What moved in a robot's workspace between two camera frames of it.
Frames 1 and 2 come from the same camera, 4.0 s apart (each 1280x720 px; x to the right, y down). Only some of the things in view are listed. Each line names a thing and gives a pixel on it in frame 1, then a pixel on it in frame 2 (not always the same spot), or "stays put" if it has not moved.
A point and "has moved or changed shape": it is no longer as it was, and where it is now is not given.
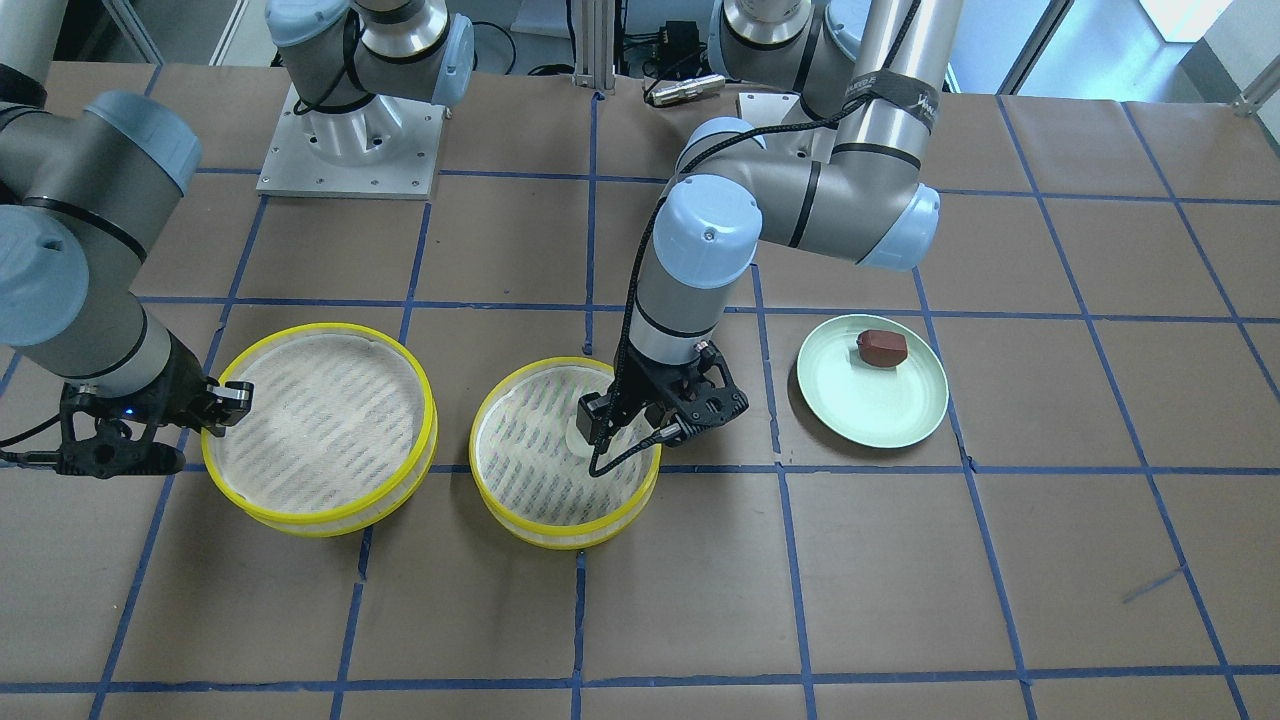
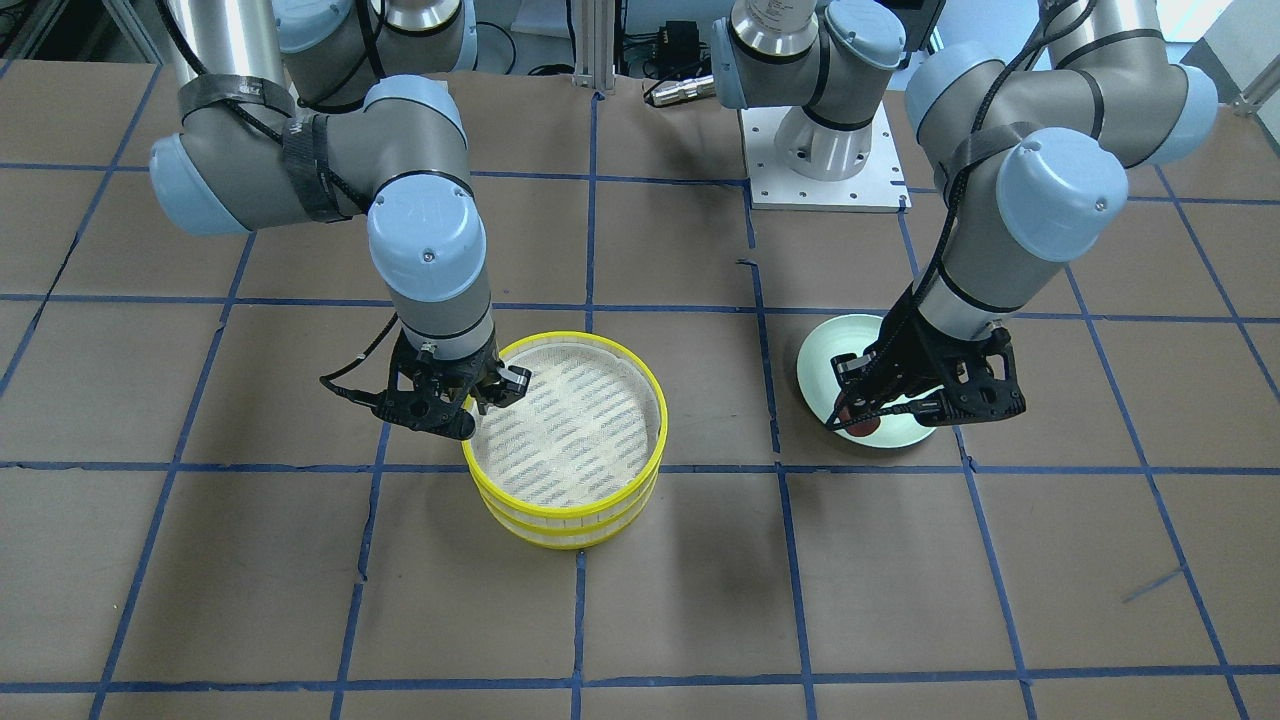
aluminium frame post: x=595 y=30 stays put
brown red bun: x=882 y=348 has moved or changed shape
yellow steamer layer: x=341 y=436 to x=577 y=448
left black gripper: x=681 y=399 to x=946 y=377
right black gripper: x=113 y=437 to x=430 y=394
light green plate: x=856 y=402 stays put
